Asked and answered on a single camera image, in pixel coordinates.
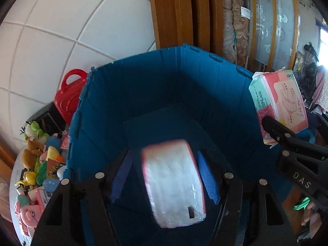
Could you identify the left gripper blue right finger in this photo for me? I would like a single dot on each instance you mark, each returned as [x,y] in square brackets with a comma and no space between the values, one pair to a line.
[251,216]

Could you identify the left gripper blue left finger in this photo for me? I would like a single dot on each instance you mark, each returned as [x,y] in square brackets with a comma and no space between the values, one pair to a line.
[78,211]

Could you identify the pink pig teal shirt plush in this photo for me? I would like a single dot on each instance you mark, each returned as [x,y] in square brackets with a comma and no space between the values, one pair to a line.
[29,214]

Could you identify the pink tissue pack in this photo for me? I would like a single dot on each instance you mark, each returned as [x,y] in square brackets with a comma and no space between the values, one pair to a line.
[173,184]

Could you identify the white pink wipes pack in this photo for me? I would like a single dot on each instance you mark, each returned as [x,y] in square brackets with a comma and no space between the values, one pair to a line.
[276,94]

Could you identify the blue dinosaur hanger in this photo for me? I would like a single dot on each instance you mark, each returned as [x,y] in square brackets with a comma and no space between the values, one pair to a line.
[50,184]

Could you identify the yellow plastic clamp toy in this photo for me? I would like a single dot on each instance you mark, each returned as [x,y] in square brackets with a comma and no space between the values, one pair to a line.
[29,179]

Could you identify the green yellow duck plush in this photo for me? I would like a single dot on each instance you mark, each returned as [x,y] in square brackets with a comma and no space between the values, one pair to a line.
[52,165]

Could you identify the brown bear plush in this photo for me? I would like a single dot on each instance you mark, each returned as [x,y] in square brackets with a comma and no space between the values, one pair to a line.
[33,150]

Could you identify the green frog plush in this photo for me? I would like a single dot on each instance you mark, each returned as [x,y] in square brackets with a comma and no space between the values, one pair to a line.
[33,129]

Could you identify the black gift box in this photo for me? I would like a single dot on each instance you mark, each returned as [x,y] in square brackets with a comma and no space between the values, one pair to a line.
[49,121]

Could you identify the red toy suitcase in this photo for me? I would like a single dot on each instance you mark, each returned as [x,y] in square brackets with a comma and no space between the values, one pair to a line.
[67,98]

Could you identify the blue plastic storage crate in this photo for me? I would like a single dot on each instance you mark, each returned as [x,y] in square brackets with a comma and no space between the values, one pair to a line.
[169,94]

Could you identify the rolled patterned carpet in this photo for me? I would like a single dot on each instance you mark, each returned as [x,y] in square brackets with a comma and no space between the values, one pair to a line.
[236,28]

